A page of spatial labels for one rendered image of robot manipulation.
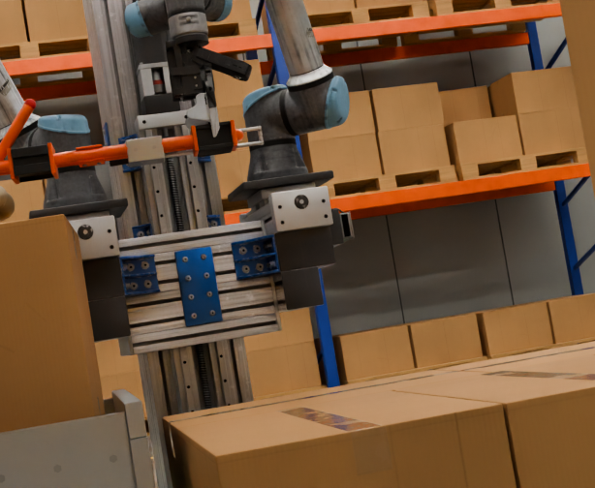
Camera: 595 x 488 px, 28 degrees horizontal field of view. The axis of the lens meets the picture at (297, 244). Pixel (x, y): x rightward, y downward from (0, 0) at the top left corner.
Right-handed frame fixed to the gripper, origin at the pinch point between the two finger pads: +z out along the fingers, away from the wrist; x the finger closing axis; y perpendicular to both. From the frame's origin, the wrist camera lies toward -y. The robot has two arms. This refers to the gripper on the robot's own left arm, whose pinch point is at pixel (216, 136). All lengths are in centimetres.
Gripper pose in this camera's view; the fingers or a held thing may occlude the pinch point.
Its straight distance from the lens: 239.9
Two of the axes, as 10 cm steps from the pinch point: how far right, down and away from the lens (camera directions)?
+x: 1.2, -0.9, -9.9
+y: -9.8, 1.5, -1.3
